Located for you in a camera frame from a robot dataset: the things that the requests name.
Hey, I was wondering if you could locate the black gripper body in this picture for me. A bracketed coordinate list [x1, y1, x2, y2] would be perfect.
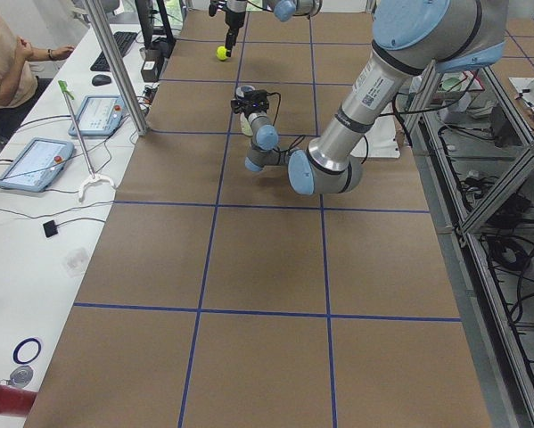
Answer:
[230, 99, 270, 117]
[225, 10, 246, 32]

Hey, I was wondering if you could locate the yellow tennis ball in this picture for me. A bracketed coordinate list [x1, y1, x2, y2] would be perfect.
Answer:
[216, 45, 228, 62]

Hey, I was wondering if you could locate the white blue tennis ball can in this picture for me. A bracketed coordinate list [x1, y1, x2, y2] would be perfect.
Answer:
[235, 85, 255, 136]

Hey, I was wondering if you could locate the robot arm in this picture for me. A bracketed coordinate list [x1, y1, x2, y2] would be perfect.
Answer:
[209, 0, 323, 61]
[231, 1, 508, 195]

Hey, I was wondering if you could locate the black box with label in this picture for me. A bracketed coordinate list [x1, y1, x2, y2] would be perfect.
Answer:
[141, 49, 164, 83]

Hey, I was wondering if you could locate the black monitor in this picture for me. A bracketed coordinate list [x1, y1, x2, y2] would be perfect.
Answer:
[134, 0, 176, 55]

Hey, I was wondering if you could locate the black keyboard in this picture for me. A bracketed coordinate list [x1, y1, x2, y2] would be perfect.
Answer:
[89, 30, 139, 73]

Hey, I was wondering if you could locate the black computer mouse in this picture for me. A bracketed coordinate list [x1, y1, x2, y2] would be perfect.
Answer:
[91, 74, 111, 86]

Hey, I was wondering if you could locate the far teach pendant tablet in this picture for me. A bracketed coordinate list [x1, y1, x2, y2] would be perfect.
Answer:
[77, 95, 127, 137]

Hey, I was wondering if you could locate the teach pendant tablet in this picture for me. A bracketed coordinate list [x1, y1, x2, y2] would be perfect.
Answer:
[77, 95, 127, 137]
[0, 137, 75, 193]

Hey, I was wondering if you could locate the reacher grabber tool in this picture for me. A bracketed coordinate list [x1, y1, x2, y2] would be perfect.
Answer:
[58, 80, 116, 202]

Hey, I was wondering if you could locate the near teach pendant tablet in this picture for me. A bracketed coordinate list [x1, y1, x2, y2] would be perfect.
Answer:
[0, 137, 75, 193]

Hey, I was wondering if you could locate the seated person beige shirt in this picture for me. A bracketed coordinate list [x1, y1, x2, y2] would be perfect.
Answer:
[0, 18, 74, 140]

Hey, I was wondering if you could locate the small black square pad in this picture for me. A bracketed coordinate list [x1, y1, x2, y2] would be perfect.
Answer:
[43, 220, 58, 238]

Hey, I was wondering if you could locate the round metal disc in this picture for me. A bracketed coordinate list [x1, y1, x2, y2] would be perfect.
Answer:
[0, 365, 34, 389]

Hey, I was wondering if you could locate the red cylinder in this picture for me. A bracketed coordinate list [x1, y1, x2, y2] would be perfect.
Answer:
[0, 384, 37, 417]

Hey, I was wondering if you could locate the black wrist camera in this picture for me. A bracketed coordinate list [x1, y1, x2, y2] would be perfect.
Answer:
[208, 0, 226, 17]
[235, 86, 268, 103]

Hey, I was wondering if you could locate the aluminium frame post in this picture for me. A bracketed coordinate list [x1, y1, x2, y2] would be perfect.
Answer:
[83, 0, 149, 136]

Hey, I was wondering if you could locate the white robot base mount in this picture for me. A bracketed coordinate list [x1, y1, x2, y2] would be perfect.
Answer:
[360, 122, 400, 159]

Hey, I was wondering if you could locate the blue tape ring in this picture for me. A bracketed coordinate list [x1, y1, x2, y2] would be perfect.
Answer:
[12, 337, 43, 366]

